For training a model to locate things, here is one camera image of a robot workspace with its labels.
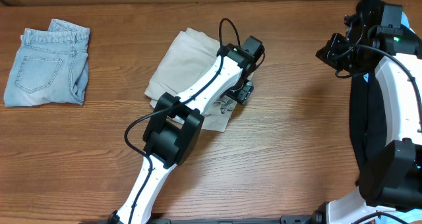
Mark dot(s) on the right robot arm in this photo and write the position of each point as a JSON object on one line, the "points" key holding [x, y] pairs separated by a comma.
{"points": [[391, 182]]}

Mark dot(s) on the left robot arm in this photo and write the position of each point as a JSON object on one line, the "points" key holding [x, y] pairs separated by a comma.
{"points": [[175, 124]]}

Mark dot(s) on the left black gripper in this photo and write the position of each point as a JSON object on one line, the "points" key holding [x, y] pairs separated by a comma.
{"points": [[242, 93]]}

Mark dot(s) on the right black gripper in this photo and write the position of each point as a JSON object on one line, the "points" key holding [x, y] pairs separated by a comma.
{"points": [[330, 55]]}

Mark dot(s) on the beige cotton shorts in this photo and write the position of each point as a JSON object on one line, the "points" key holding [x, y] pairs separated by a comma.
{"points": [[190, 56]]}

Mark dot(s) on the folded light blue jeans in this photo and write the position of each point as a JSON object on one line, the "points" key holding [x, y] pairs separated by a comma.
{"points": [[50, 66]]}

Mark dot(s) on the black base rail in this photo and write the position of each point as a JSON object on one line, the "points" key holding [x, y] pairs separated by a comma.
{"points": [[285, 219]]}

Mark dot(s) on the black printed shirt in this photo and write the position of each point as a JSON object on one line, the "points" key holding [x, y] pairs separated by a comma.
{"points": [[367, 119]]}

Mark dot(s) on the light blue shirt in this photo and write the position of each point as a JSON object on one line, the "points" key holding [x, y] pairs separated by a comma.
{"points": [[412, 215]]}

